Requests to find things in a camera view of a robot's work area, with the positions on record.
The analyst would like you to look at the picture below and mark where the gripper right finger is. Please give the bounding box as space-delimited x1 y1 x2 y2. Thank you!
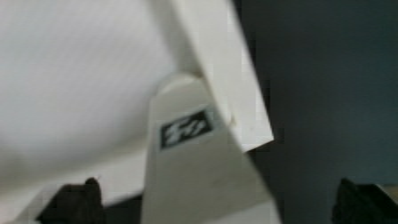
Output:
331 178 398 224

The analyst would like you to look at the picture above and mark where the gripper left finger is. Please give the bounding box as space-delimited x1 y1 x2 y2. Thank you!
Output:
36 178 107 224

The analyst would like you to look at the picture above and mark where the white desk leg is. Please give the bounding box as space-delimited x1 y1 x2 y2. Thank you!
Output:
141 74 283 224

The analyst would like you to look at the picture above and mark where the white desk top tray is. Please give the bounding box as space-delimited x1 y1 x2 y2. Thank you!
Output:
0 0 274 224

